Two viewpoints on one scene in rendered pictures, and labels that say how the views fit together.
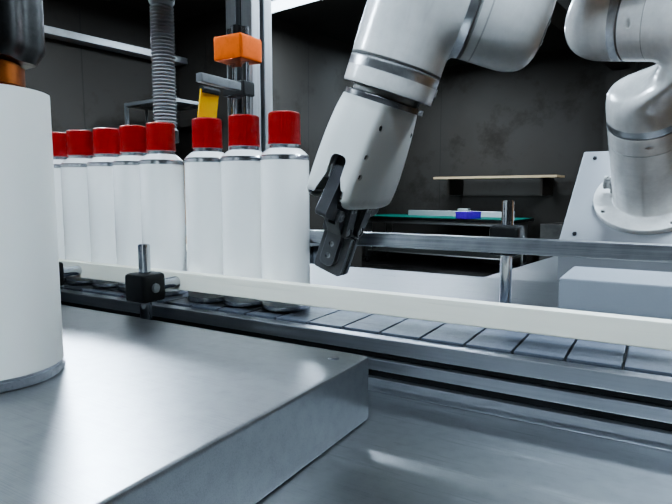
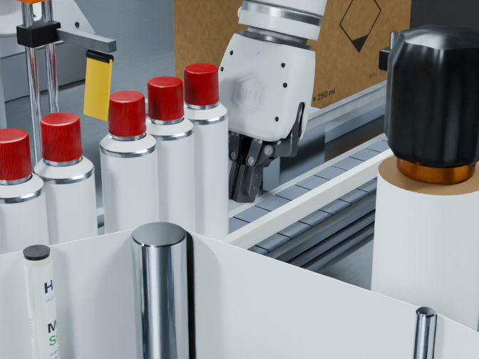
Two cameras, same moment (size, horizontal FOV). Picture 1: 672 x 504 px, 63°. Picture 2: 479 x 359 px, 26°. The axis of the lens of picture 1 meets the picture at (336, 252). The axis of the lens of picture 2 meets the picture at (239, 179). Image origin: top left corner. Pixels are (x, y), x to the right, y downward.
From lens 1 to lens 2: 1.13 m
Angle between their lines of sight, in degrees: 79
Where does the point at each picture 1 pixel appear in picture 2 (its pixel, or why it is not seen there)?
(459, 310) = (350, 182)
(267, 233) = (219, 193)
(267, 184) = (219, 146)
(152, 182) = (93, 199)
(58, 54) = not seen: outside the picture
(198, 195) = (155, 188)
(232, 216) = (189, 193)
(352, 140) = (309, 87)
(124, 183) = (43, 219)
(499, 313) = (366, 173)
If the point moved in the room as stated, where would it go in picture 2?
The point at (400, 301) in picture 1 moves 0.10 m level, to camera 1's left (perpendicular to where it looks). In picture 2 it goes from (323, 195) to (314, 236)
